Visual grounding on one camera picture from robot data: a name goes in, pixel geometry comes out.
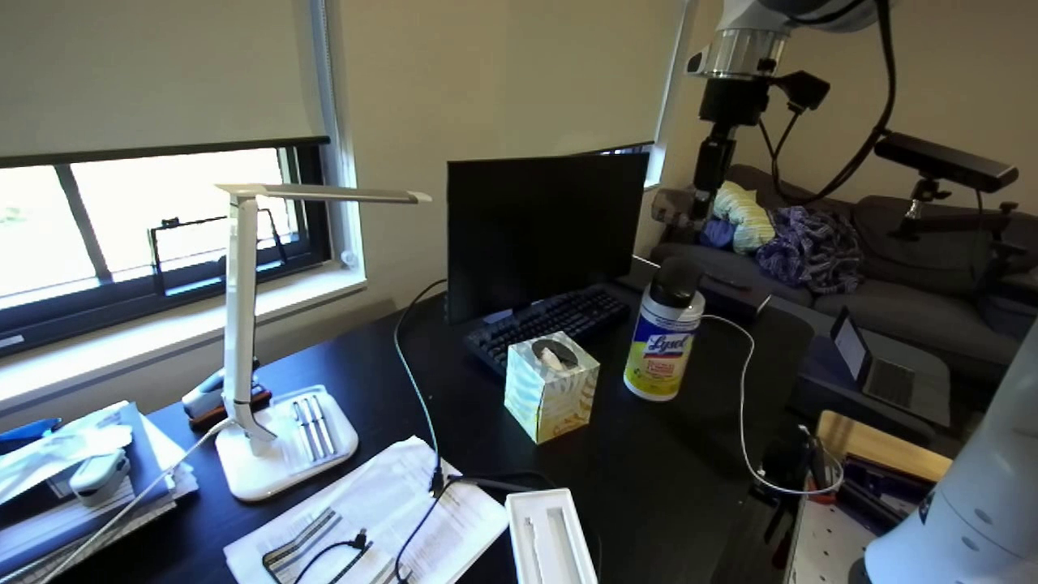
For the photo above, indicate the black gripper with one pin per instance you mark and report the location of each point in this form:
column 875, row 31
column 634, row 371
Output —
column 733, row 100

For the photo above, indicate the yellow green tissue box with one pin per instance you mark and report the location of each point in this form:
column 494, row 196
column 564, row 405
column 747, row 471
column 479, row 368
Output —
column 554, row 394

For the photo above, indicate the yellow white cloth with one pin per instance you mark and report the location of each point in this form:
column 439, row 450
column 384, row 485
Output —
column 747, row 217

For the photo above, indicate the purple patterned cloth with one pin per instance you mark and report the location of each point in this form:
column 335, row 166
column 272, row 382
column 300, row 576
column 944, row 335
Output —
column 806, row 256

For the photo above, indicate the black computer monitor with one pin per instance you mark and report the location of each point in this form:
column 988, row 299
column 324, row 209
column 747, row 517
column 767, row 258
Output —
column 541, row 233

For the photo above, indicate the Lysol wipes canister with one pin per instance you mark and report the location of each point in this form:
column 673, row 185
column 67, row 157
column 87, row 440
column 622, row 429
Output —
column 662, row 353

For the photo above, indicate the grey couch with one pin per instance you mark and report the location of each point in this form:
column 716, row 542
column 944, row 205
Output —
column 930, row 294

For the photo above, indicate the silver pen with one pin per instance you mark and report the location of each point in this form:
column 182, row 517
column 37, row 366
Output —
column 324, row 424
column 306, row 427

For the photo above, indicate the white desk lamp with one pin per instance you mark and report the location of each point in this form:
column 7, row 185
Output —
column 246, row 325

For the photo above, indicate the black eyeglasses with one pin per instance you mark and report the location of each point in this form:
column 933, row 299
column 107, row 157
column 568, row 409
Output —
column 327, row 546

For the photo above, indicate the black grey stapler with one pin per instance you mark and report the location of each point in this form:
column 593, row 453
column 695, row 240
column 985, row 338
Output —
column 207, row 394

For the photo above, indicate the beige roller blind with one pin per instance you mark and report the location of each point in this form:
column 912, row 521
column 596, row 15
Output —
column 152, row 69

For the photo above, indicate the small white device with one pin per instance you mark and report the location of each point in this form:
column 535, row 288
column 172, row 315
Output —
column 100, row 475

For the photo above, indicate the stack of papers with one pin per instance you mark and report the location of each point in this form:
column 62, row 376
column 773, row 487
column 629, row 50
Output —
column 45, row 507

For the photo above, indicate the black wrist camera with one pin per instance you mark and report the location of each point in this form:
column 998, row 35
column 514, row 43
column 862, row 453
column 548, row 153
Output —
column 802, row 90

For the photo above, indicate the black camera on stand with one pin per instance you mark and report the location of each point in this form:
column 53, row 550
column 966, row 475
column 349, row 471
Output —
column 944, row 165

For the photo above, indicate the dark window frame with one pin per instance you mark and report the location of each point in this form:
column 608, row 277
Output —
column 311, row 201

